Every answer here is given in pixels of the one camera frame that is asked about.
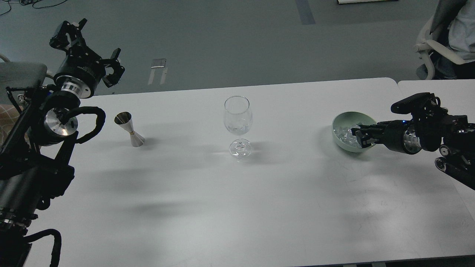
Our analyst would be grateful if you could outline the seated person in black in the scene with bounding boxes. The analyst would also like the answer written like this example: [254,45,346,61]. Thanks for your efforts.
[432,0,475,79]

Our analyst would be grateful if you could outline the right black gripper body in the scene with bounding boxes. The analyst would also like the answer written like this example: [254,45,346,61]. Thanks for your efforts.
[375,120,422,154]

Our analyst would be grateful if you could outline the clear ice cubes pile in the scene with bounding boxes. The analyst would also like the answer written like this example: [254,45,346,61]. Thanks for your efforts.
[334,124,361,149]

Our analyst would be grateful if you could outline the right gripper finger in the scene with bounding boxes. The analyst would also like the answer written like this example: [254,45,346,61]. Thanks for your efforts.
[356,135,379,149]
[351,123,387,135]

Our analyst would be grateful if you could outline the silver floor plate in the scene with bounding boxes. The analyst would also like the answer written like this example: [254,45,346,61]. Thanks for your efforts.
[150,59,167,69]

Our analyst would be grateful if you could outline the green bowl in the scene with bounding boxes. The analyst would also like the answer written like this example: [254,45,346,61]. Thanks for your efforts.
[331,111,376,153]

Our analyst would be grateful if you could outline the clear wine glass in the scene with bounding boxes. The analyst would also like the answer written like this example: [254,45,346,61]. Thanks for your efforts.
[223,96,253,159]

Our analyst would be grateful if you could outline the silver metal jigger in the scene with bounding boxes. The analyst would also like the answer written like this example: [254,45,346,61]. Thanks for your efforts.
[114,112,145,147]

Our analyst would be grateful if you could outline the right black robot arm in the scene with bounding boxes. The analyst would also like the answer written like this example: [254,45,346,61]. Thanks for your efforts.
[351,92,475,189]

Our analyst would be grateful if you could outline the checkered brown cushion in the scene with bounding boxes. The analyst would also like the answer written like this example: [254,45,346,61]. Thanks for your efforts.
[0,104,19,145]

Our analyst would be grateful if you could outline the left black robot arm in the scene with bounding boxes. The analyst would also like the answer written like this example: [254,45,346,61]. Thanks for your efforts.
[1,19,125,267]

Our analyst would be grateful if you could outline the grey chair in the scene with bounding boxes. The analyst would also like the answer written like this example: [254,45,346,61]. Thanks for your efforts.
[0,54,51,104]

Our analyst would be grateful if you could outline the white office chair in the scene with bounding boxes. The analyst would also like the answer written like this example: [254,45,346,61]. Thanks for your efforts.
[414,16,474,80]

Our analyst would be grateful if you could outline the black floor cables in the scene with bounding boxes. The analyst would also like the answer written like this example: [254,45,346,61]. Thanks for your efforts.
[0,0,69,16]

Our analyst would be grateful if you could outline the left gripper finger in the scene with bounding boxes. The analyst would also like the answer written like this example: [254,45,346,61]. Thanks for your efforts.
[100,48,125,88]
[49,19,89,56]

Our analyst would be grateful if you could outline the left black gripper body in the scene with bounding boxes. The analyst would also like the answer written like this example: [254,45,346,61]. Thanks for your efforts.
[53,48,107,99]

